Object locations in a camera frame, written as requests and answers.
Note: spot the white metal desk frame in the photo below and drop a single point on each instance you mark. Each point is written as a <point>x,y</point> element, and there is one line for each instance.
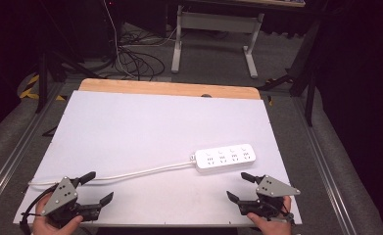
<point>212,21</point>

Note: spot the dark table grommet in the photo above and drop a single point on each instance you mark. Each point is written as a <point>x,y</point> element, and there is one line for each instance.
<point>206,96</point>

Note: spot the black metal stand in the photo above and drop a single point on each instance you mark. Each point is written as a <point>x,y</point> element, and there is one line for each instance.
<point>42,81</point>
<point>310,94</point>

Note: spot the white power strip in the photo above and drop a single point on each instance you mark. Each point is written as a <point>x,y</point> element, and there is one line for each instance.
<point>225,157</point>

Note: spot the person's left hand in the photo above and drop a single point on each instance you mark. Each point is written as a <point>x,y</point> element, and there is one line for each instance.
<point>48,226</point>

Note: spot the white table mat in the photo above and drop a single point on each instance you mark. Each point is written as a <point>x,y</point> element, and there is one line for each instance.
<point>153,130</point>

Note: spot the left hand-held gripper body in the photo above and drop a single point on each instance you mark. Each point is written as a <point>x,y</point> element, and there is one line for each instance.
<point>61,196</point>

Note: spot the yellow black floor tape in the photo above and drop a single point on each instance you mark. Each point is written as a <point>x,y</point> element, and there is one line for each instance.
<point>29,93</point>

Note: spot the aluminium floor rail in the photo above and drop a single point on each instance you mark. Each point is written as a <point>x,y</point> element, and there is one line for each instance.
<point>19,148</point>
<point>326,169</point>

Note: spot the person's right hand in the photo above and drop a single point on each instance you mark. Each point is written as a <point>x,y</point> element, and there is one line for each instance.
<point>270,226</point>

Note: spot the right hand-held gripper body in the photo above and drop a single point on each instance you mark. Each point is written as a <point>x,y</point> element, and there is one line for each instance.
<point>274,189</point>

